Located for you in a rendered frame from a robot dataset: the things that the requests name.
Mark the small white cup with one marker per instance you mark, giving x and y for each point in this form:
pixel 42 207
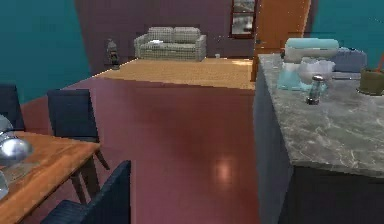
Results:
pixel 217 56

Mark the grey checked sofa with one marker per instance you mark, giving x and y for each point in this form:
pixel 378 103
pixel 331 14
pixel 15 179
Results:
pixel 171 45

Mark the dark blue dining chair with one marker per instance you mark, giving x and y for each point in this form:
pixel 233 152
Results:
pixel 73 115
pixel 96 200
pixel 10 106

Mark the orange room door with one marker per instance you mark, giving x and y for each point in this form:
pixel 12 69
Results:
pixel 278 26

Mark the glass salt shaker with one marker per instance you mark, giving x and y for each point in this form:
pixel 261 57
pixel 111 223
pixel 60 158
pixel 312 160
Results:
pixel 315 90

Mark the pale blue stand mixer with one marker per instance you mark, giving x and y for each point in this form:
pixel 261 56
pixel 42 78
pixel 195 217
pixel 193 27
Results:
pixel 308 56

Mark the grey marble kitchen counter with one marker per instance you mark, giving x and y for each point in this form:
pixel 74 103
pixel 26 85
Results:
pixel 320 133

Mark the brown wooden dining table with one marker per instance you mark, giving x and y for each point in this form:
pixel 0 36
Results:
pixel 46 166

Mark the blue grey toaster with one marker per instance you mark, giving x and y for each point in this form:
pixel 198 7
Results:
pixel 350 60

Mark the olive green pot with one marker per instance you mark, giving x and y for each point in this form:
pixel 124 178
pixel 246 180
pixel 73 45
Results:
pixel 371 81

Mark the framed wall picture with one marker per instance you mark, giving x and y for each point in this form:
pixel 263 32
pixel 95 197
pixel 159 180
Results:
pixel 243 18

